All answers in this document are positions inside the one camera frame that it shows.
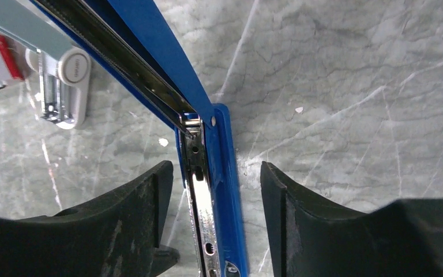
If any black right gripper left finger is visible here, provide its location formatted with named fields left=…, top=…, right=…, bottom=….
left=0, top=161, right=180, bottom=276

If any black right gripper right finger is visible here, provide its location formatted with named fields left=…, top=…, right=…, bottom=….
left=260, top=162, right=443, bottom=276

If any light blue white stapler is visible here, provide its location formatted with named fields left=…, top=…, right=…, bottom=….
left=0, top=1, right=92, bottom=130

